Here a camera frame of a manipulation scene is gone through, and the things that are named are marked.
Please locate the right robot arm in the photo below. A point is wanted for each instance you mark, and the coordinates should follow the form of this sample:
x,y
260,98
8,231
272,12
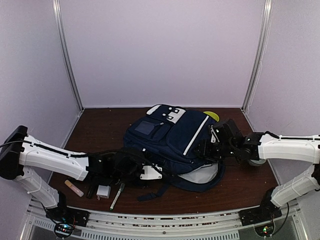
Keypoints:
x,y
226,140

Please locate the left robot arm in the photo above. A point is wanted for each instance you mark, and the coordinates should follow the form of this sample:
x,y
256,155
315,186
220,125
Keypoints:
x,y
21,153

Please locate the beige highlighter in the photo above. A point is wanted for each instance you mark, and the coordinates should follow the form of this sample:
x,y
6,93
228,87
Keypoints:
x,y
72,187

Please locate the lime green bowl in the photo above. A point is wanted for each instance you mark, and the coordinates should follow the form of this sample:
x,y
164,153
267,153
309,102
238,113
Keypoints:
x,y
213,115

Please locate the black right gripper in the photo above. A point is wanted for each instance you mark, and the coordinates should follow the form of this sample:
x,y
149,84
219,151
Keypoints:
x,y
204,150

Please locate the aluminium frame post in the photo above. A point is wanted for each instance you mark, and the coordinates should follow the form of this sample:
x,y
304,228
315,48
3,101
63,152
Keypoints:
x,y
65,53
261,47

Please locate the blue cap marker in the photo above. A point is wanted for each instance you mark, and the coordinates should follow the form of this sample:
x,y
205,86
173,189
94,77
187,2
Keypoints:
x,y
91,190

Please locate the aluminium frame post left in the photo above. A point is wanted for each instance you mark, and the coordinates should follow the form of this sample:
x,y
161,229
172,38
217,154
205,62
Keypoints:
x,y
65,53

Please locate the white power adapter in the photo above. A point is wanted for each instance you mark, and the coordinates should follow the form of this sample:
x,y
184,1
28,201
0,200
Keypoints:
x,y
103,192

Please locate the teal patterned ceramic bowl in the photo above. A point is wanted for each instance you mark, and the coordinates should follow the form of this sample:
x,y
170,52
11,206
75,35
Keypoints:
x,y
257,163

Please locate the aluminium front rail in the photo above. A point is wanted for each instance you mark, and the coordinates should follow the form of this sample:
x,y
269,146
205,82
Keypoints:
x,y
219,225

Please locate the navy blue student backpack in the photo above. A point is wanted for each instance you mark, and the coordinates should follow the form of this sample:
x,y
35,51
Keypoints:
x,y
168,136

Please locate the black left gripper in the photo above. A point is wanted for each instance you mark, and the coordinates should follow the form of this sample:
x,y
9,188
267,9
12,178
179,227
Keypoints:
x,y
145,166

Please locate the aluminium frame post right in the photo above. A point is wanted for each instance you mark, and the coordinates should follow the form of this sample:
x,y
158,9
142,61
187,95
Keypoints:
x,y
261,47

